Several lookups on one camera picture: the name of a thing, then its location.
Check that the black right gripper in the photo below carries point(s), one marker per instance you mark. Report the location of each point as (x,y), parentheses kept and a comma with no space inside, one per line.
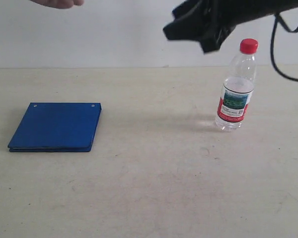
(207,22)

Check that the person's bare hand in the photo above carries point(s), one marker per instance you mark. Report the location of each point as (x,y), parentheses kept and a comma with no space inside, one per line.
(59,4)

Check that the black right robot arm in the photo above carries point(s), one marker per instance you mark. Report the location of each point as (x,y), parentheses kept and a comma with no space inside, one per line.
(262,8)

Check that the clear plastic water bottle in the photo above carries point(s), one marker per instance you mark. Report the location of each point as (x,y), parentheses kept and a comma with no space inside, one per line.
(238,87)

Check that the blue binder folder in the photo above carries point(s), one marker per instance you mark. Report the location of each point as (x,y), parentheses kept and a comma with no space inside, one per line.
(57,127)

